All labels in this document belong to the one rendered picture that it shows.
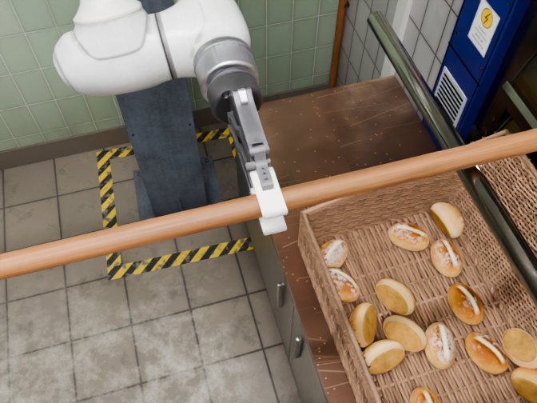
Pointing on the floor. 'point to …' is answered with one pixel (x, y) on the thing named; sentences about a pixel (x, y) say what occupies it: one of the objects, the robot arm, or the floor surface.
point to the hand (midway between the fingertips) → (268, 201)
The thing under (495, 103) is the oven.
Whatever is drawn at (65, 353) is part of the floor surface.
